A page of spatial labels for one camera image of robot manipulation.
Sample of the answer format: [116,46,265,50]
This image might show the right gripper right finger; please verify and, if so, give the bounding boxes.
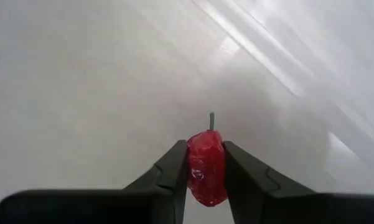
[223,141,374,224]

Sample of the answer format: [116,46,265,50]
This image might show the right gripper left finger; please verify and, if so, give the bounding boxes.
[0,139,189,224]

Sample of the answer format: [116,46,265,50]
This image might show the small red bell pepper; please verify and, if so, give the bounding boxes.
[186,112,228,208]

